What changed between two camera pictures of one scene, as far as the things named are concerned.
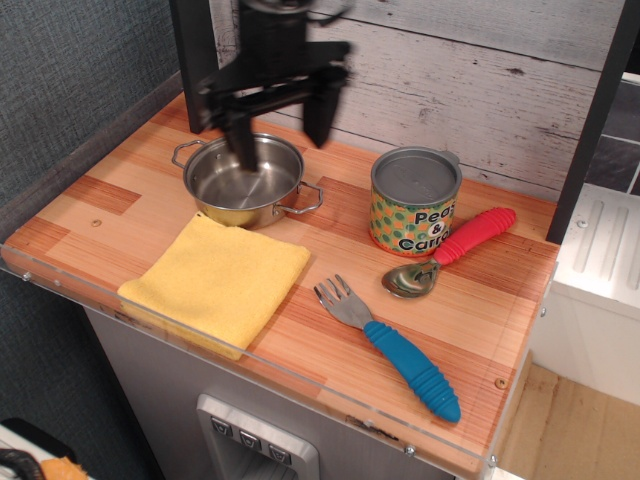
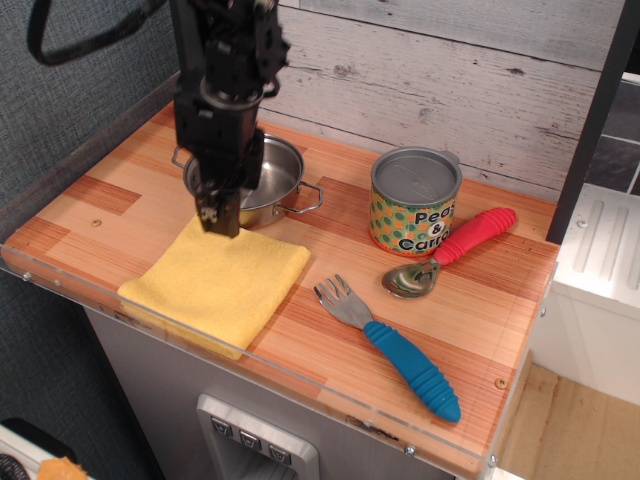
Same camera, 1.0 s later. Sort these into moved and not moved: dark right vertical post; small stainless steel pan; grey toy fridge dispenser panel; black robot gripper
Moved: black robot gripper
Not moved: small stainless steel pan; dark right vertical post; grey toy fridge dispenser panel
